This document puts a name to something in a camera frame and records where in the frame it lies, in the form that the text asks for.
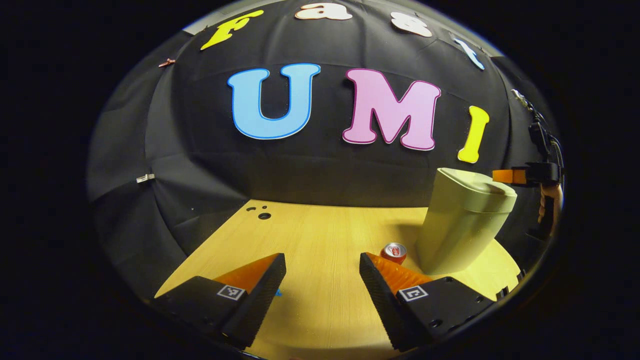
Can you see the black backdrop cloth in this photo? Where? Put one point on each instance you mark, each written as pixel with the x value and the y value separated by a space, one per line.
pixel 310 170

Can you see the wooden desktop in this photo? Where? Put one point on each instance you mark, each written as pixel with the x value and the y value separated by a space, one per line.
pixel 325 240

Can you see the orange pop can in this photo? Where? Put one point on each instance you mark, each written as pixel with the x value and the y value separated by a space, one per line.
pixel 394 251

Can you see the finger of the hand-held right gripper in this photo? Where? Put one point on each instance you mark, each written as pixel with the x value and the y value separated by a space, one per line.
pixel 507 176

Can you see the silver metal clip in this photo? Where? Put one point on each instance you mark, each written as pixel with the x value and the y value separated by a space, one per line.
pixel 145 178

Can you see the pale green desktop garbage bin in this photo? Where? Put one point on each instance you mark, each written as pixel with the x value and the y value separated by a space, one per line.
pixel 460 225

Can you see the copper metal clip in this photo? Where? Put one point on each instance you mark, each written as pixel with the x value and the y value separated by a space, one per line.
pixel 167 62

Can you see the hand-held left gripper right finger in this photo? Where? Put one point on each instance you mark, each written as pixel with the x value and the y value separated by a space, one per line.
pixel 375 285

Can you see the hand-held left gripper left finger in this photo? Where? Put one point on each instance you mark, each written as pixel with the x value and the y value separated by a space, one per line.
pixel 267 280

